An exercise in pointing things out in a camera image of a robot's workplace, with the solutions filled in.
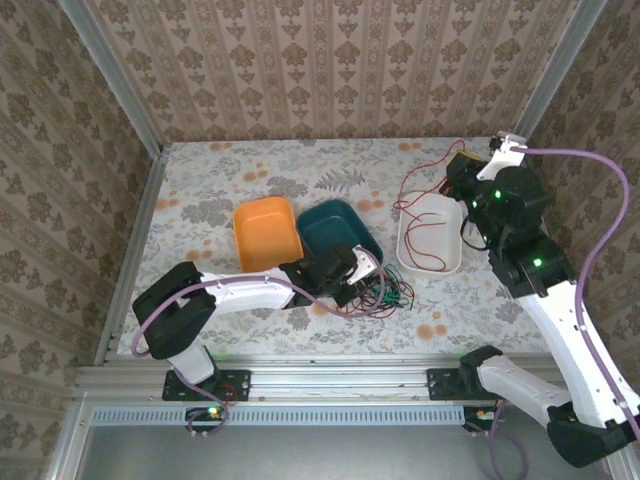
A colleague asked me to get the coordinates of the red cable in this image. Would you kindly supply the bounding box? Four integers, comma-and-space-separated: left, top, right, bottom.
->
344, 269, 401, 321
393, 139, 469, 271

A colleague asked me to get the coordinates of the teal plastic tray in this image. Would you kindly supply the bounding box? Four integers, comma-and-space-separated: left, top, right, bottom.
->
296, 198, 385, 266

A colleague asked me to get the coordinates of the white plastic tray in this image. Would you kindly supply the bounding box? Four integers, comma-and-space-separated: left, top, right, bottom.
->
395, 190, 464, 275

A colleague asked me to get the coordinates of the orange plastic tray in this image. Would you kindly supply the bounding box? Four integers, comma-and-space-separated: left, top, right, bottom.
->
232, 196, 305, 274

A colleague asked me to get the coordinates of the floral tablecloth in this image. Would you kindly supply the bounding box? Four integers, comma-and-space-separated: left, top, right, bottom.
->
107, 137, 556, 359

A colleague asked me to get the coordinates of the aluminium front rail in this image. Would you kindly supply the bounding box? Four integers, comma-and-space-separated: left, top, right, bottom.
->
73, 352, 566, 402

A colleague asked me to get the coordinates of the grey slotted cable duct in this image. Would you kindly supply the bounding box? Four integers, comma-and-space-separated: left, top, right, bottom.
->
89, 403, 467, 427

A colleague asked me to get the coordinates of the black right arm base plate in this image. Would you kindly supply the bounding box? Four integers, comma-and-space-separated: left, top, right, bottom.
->
426, 367, 501, 401

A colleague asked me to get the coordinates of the aluminium frame post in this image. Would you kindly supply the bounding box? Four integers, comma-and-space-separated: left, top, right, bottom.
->
57, 0, 165, 157
514, 0, 609, 146

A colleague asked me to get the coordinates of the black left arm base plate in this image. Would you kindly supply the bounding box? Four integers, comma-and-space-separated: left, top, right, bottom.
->
162, 368, 252, 403

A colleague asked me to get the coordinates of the aluminium side rail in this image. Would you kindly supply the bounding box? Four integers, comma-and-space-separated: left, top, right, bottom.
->
93, 144, 170, 366

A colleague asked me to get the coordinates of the aluminium frame beam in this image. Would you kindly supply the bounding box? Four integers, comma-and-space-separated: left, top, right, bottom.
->
597, 442, 640, 480
47, 394, 95, 480

